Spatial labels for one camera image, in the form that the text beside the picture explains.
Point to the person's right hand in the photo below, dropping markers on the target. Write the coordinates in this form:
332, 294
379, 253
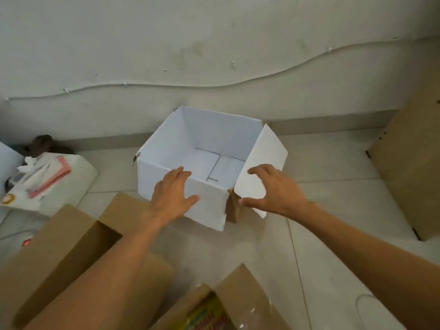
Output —
282, 195

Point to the person's left hand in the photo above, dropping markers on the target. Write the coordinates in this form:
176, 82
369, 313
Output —
168, 199

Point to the person's left thumb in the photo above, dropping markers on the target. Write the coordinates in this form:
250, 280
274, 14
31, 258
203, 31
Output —
191, 202

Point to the person's left middle finger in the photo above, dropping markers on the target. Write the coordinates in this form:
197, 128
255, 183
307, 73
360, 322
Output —
177, 173

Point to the person's right thumb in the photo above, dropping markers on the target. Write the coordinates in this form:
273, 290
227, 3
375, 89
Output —
251, 201

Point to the white cardboard box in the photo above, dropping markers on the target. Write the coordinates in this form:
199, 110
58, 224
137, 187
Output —
213, 133

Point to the person's right forearm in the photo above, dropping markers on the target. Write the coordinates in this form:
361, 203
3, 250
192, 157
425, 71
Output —
371, 264

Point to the person's left forearm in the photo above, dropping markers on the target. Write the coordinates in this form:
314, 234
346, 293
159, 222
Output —
99, 274

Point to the brown cardboard box with tape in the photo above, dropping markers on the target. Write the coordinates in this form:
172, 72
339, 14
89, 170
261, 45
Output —
240, 295

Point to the white plastic bag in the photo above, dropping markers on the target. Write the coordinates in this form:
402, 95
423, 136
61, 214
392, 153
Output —
68, 188

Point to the colourful snack packet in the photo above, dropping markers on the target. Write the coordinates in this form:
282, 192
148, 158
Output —
208, 316

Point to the pink paper packet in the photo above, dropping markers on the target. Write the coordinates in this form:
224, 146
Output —
51, 178

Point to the dark cloth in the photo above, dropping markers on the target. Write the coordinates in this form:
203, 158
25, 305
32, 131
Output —
44, 144

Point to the large open brown cardboard box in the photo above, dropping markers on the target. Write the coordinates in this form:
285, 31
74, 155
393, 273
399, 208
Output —
44, 243

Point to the flat brown cardboard sheet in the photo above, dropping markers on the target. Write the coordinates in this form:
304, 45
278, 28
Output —
409, 161

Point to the small device with red light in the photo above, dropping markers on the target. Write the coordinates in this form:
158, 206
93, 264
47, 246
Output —
26, 242

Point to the white board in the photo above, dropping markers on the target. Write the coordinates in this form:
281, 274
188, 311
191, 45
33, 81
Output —
8, 161

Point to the yellow tape roll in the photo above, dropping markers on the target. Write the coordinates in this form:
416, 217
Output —
8, 199

